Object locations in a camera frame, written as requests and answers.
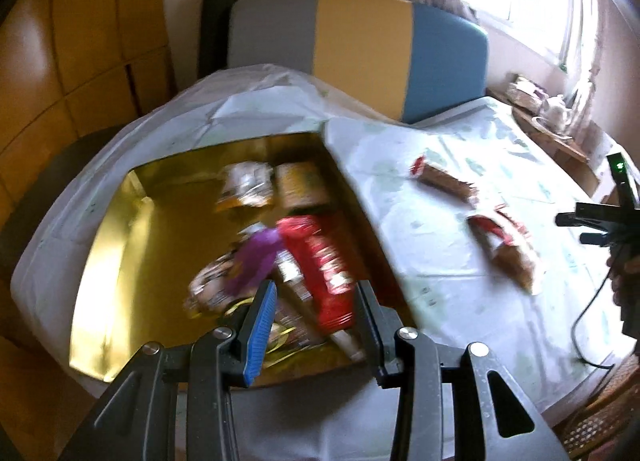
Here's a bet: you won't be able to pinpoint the gold metal tin box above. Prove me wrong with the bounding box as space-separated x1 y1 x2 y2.
68 132 413 382

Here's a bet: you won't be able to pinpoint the grey yellow blue chair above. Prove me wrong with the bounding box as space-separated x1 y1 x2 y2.
228 0 488 124

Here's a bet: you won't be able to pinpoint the red snack packet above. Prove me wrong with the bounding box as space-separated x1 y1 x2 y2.
277 215 356 334

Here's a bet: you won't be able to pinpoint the right hand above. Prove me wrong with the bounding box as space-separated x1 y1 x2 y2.
606 255 625 307

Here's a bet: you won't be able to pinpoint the black stool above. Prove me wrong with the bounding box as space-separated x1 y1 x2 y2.
0 125 122 285

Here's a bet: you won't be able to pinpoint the grain bar red wrapper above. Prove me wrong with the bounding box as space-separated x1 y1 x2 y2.
466 210 538 294

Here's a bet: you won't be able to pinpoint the tan cracker packet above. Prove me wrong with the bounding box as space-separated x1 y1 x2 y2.
274 162 330 210

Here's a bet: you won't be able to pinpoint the black rolled mat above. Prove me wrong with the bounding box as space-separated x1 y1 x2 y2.
198 0 238 78

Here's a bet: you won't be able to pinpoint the purple snack packet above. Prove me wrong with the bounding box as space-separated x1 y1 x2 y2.
226 228 284 295

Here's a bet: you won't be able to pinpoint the white tablecloth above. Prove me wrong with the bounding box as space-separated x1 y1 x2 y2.
8 62 637 461

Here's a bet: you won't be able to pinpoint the brown red-ended snack bar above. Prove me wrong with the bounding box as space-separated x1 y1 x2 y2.
410 156 477 205

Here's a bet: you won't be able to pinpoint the cluttered side shelf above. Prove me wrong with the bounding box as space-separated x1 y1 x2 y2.
487 74 618 202

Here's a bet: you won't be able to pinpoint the black cable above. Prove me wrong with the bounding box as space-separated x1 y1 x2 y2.
569 244 626 371

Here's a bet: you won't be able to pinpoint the orange-edged clear snack packet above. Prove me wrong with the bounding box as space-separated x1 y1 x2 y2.
215 162 274 212

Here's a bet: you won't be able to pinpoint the wooden cabinet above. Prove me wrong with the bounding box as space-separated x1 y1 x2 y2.
1 0 177 219

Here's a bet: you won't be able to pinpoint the gold-wrapped candies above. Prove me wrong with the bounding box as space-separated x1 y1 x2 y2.
220 296 300 368

